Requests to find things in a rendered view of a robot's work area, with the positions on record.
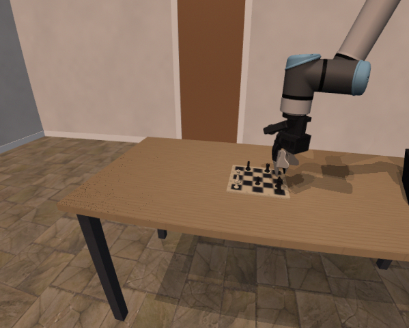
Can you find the black and tan chessboard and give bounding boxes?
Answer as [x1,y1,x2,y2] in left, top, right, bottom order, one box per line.
[226,165,290,200]

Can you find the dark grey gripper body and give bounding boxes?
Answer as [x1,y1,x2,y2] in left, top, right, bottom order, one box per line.
[275,113,311,154]

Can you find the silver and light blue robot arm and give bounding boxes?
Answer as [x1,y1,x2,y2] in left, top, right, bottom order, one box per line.
[280,0,401,116]

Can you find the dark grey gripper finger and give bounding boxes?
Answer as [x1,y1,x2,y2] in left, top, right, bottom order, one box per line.
[272,139,289,176]
[283,150,299,174]

